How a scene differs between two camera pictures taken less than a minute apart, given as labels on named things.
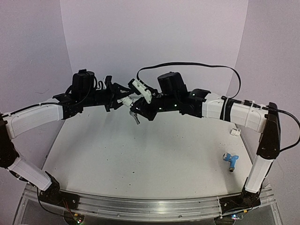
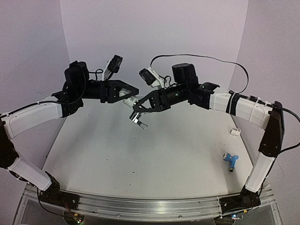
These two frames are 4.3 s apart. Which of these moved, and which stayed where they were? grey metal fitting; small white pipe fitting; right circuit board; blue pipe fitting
Moved: grey metal fitting
Stayed: blue pipe fitting; right circuit board; small white pipe fitting
